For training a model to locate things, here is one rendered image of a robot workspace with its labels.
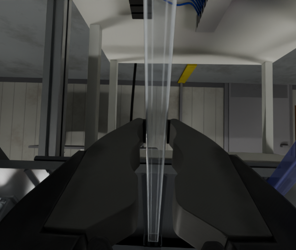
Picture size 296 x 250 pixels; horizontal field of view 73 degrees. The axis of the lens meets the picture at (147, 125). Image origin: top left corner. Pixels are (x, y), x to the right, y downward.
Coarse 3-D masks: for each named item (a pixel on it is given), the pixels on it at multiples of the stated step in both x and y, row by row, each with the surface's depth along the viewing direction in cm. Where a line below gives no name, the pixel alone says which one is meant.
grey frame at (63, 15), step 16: (48, 0) 45; (64, 0) 45; (48, 16) 45; (64, 16) 45; (48, 32) 44; (64, 32) 45; (48, 48) 44; (64, 48) 46; (48, 64) 44; (64, 64) 46; (48, 80) 44; (64, 80) 46; (48, 96) 44; (64, 96) 46; (48, 112) 44; (64, 112) 46; (48, 128) 44; (64, 128) 46; (48, 144) 44
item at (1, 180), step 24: (0, 168) 19; (24, 168) 19; (48, 168) 19; (144, 168) 19; (168, 168) 19; (264, 168) 19; (0, 192) 22; (24, 192) 22; (144, 192) 20; (168, 192) 21; (288, 192) 20; (144, 216) 24; (168, 216) 24; (168, 240) 30
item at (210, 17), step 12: (132, 0) 39; (192, 0) 44; (204, 0) 43; (216, 0) 41; (228, 0) 41; (132, 12) 43; (204, 12) 45; (216, 12) 45; (204, 24) 49; (216, 24) 49
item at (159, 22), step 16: (144, 0) 8; (160, 0) 8; (176, 0) 8; (144, 16) 9; (160, 16) 9; (144, 32) 9; (160, 32) 9; (144, 48) 10; (160, 48) 10; (144, 64) 10; (160, 64) 10; (160, 80) 11; (160, 96) 11; (160, 112) 12; (160, 128) 13; (160, 144) 14; (160, 160) 15; (160, 176) 17; (160, 192) 18; (160, 208) 20
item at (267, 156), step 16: (96, 32) 59; (96, 48) 58; (96, 64) 58; (112, 64) 86; (96, 80) 58; (112, 80) 85; (272, 80) 83; (96, 96) 57; (112, 96) 85; (272, 96) 82; (96, 112) 58; (112, 112) 84; (272, 112) 82; (96, 128) 58; (112, 128) 84; (272, 128) 82; (272, 144) 81; (256, 160) 54; (272, 160) 54
